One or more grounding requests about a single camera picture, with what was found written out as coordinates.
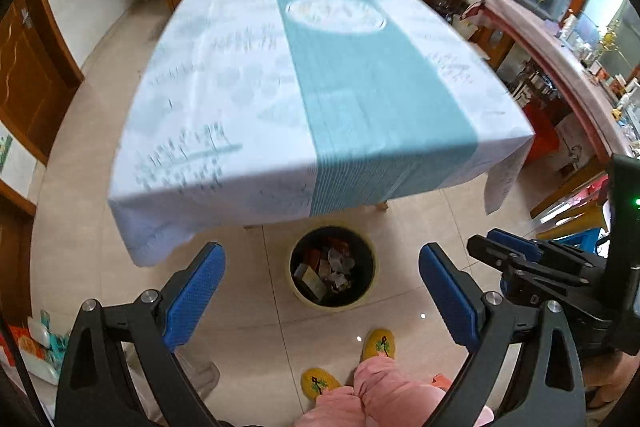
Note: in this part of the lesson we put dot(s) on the pink covered table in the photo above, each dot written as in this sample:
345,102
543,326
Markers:
550,57

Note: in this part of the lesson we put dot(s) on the clear plastic stool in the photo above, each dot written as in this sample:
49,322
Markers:
200,372

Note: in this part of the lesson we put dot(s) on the heap of discarded packaging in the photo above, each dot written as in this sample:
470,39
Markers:
325,272

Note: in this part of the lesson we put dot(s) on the person's right forearm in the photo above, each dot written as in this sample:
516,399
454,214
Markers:
607,374

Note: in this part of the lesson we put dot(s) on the children's wall poster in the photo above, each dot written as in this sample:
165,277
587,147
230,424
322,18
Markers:
15,167

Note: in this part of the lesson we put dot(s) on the red gold paper packets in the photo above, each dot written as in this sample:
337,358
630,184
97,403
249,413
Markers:
30,347

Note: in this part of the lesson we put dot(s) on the round yellow trash bin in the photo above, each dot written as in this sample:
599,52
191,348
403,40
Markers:
300,247

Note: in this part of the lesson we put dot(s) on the yellow embroidered slipper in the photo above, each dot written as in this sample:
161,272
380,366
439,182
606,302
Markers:
320,384
380,342

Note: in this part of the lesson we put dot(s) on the person's pink trousers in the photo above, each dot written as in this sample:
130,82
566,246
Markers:
380,392

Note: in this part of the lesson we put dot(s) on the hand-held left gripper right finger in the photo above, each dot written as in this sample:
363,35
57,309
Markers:
447,292

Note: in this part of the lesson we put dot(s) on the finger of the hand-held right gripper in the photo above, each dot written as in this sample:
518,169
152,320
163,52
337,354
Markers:
515,243
500,257

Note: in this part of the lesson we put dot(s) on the teal and white printed tablecloth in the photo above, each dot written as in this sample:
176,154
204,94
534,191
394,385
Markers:
350,107

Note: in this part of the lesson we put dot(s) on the red cardboard box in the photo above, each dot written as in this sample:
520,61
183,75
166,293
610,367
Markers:
545,127

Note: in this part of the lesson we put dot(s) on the brown wooden door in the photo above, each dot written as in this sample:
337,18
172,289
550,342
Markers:
35,72
12,257

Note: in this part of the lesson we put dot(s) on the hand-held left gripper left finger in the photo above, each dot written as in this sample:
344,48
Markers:
197,292

